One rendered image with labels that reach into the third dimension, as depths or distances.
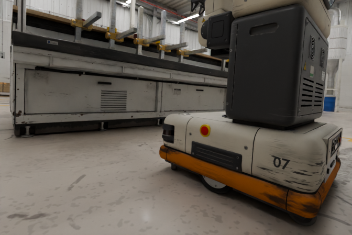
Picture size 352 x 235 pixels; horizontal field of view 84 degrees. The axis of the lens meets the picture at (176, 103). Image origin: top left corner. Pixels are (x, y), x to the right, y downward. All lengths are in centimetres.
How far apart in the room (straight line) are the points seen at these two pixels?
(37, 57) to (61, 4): 785
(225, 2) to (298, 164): 81
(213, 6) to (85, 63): 101
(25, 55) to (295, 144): 152
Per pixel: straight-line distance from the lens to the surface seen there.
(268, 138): 70
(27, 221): 77
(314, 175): 70
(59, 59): 161
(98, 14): 140
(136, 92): 207
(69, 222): 72
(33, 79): 181
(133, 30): 148
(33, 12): 179
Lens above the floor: 39
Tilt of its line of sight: 3 degrees down
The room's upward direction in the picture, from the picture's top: 3 degrees clockwise
